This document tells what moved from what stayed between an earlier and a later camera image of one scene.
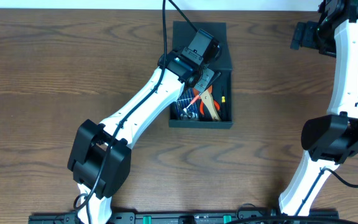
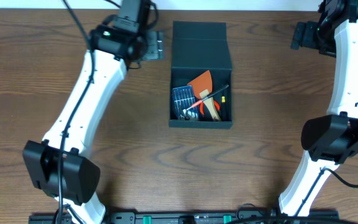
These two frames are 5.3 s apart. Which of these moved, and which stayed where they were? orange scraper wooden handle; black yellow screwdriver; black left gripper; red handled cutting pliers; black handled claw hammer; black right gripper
Moved: black handled claw hammer; black left gripper
Stayed: black yellow screwdriver; orange scraper wooden handle; black right gripper; red handled cutting pliers
